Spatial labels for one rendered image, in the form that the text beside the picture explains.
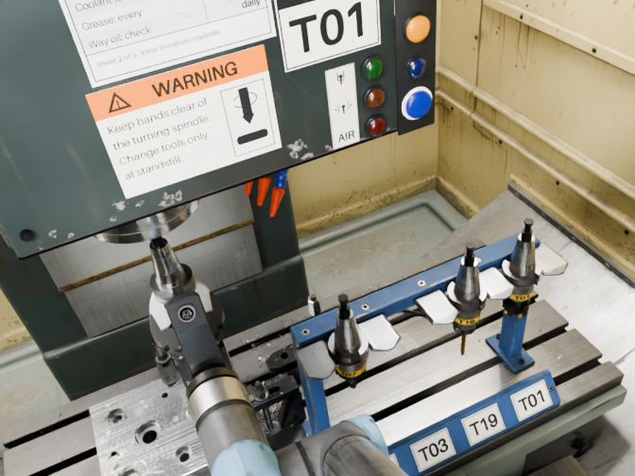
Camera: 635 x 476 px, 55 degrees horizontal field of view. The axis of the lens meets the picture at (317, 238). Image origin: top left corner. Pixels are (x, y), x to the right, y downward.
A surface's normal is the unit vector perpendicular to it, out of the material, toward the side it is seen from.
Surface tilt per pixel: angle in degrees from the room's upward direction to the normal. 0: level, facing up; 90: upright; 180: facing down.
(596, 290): 24
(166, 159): 90
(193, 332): 62
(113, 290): 90
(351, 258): 0
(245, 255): 90
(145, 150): 90
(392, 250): 0
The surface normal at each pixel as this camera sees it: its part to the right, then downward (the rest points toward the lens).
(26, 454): -0.11, -0.75
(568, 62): -0.91, 0.34
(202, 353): 0.26, 0.15
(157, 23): 0.41, 0.56
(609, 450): -0.47, -0.55
